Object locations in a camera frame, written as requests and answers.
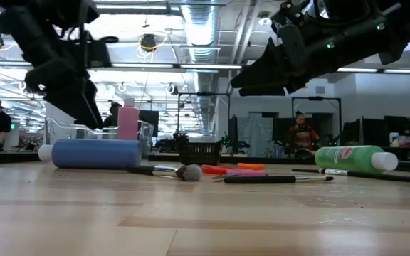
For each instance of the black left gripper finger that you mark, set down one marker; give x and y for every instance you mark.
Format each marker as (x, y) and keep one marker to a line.
(77, 106)
(93, 99)

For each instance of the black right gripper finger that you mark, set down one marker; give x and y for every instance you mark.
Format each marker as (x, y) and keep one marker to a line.
(265, 71)
(262, 91)

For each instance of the pink paint bottle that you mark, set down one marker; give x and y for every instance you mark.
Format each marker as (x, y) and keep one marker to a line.
(128, 122)

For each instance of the blue paint bottle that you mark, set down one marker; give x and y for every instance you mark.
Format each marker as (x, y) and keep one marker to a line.
(94, 153)

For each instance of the green paint bottle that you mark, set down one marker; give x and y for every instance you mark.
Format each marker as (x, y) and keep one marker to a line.
(347, 160)

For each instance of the fluffy black brush silver ferrule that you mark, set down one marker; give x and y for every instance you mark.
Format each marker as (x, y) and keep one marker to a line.
(189, 173)

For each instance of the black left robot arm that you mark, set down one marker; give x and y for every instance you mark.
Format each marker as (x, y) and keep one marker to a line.
(30, 32)

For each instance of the background black robot arm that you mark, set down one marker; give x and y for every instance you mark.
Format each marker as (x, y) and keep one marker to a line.
(235, 144)
(181, 138)

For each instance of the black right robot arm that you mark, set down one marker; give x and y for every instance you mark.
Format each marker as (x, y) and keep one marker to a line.
(397, 21)

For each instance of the ceiling light strip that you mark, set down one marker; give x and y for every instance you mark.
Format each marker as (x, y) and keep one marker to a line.
(208, 67)
(141, 65)
(358, 70)
(408, 71)

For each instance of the clear plastic bin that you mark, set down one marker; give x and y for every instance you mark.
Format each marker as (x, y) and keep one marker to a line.
(147, 142)

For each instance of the black computer monitor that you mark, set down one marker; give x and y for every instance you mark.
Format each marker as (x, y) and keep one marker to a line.
(351, 133)
(397, 126)
(373, 131)

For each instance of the black slotted plastic basket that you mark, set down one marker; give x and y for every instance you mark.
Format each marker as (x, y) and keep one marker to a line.
(199, 153)

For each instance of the white wipes container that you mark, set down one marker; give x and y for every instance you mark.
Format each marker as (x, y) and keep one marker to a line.
(394, 140)

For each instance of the black background gantry frame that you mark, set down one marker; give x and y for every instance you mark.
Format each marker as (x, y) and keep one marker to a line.
(315, 98)
(205, 94)

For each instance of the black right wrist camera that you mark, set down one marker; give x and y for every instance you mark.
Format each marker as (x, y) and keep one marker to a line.
(292, 17)

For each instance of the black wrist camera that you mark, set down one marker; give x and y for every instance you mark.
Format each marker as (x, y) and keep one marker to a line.
(98, 53)
(292, 17)

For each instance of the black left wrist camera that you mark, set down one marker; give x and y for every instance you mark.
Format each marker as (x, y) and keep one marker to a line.
(98, 53)

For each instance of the black overhead camera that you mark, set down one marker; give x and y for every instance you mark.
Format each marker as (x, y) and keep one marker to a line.
(148, 42)

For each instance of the black aluminium table frame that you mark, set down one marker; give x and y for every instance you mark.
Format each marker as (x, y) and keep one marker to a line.
(13, 157)

